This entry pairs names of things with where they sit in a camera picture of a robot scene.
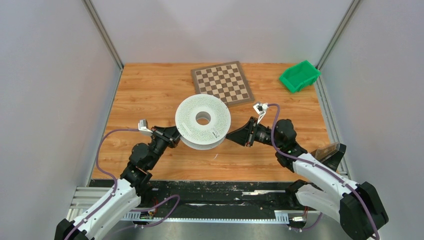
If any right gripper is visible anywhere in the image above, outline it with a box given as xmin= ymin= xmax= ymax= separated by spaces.
xmin=225 ymin=117 xmax=283 ymax=149

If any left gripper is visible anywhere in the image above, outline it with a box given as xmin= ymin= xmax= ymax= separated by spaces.
xmin=147 ymin=123 xmax=187 ymax=170

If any grey cable spool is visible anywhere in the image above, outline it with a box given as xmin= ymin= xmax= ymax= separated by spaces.
xmin=175 ymin=94 xmax=231 ymax=151

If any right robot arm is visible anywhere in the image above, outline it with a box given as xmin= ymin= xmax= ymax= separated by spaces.
xmin=226 ymin=117 xmax=389 ymax=240

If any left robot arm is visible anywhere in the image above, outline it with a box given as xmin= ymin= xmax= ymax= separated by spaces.
xmin=54 ymin=125 xmax=181 ymax=240

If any wooden chessboard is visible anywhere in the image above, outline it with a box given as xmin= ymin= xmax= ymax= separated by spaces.
xmin=190 ymin=61 xmax=255 ymax=107

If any green plastic bin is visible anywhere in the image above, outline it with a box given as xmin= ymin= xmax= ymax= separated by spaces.
xmin=279 ymin=60 xmax=321 ymax=93

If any brown black corner device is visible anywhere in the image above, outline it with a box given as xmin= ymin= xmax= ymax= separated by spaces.
xmin=311 ymin=142 xmax=347 ymax=171

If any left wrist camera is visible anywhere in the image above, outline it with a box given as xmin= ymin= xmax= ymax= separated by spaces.
xmin=138 ymin=119 xmax=153 ymax=137

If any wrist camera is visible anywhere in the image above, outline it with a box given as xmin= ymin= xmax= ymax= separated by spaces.
xmin=253 ymin=102 xmax=268 ymax=124
xmin=138 ymin=119 xmax=153 ymax=137

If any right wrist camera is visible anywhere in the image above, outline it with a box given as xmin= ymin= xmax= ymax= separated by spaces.
xmin=253 ymin=102 xmax=268 ymax=124

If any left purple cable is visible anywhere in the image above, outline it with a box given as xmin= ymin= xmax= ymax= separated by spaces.
xmin=62 ymin=128 xmax=142 ymax=240

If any purple cable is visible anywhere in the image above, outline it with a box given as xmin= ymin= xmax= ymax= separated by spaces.
xmin=266 ymin=103 xmax=381 ymax=240
xmin=62 ymin=128 xmax=142 ymax=240

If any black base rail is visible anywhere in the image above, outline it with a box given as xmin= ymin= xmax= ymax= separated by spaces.
xmin=123 ymin=180 xmax=319 ymax=224

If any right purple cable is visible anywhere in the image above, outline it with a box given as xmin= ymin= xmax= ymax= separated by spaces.
xmin=266 ymin=103 xmax=381 ymax=240

